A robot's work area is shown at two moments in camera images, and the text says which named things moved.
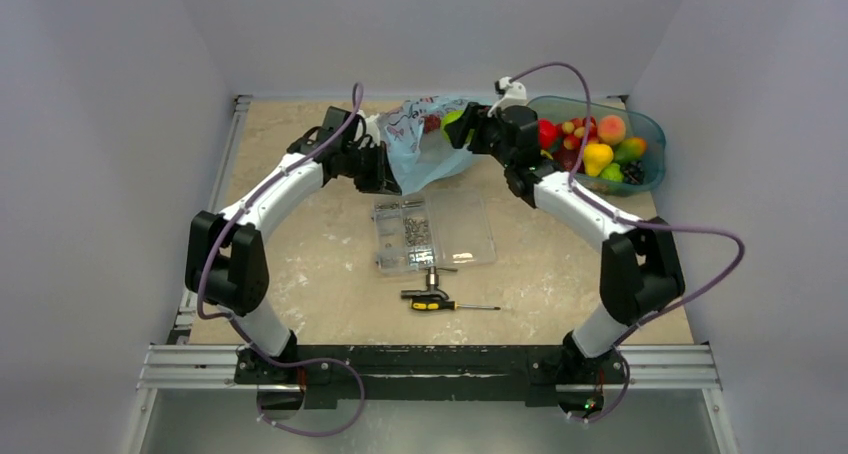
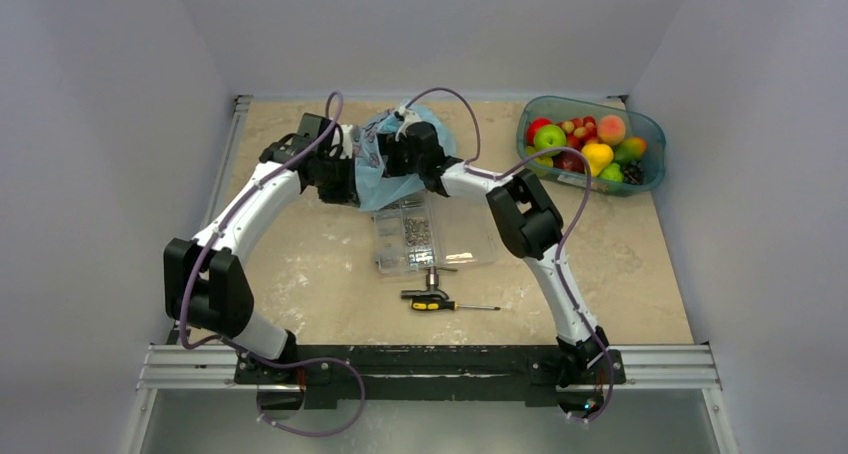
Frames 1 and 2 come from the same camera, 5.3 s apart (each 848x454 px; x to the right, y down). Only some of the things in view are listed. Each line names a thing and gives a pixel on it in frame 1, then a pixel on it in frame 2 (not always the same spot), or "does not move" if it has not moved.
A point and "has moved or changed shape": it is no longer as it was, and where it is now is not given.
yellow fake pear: (596, 157) does not move
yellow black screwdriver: (446, 305) does not move
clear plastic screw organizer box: (431, 231) does not move
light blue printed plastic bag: (419, 160) has moved or changed shape
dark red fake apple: (567, 160) does not move
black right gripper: (483, 131) → (392, 157)
